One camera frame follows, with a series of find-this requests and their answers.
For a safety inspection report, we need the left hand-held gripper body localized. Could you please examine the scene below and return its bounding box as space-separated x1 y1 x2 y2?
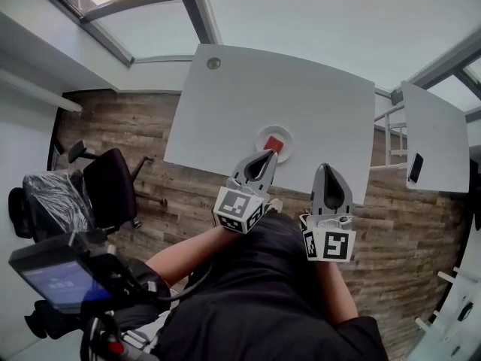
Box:
213 177 272 235

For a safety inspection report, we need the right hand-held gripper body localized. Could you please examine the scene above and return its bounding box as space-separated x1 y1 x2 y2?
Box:
299 212 357 262

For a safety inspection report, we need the red piece of meat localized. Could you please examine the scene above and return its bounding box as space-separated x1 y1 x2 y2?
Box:
263 135 285 152

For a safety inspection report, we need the white round plate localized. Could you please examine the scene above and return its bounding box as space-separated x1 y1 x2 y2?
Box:
255 125 295 164

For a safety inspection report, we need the person's right forearm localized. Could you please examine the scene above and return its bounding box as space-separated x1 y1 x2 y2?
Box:
314 259 360 325

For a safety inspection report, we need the person's left forearm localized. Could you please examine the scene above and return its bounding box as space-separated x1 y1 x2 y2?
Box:
144 223 242 288

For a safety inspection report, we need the person's black clothing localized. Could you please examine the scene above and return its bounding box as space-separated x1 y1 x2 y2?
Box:
154 212 390 361

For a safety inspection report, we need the black office chair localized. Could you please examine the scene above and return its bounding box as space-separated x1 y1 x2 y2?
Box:
67 140 168 235

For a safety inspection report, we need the white rack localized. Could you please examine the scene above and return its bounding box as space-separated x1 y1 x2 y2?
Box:
414 265 481 361

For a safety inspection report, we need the plastic-wrapped black chair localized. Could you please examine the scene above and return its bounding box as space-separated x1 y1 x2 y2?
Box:
8 170 97 242

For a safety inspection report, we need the black smartphone with lit screen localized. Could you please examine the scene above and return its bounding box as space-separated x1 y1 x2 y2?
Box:
8 232 118 314

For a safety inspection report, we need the white metal frame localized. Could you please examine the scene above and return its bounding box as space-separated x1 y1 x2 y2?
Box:
374 102 409 169

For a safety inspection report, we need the black cable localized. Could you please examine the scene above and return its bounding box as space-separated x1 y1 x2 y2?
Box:
156 260 214 302

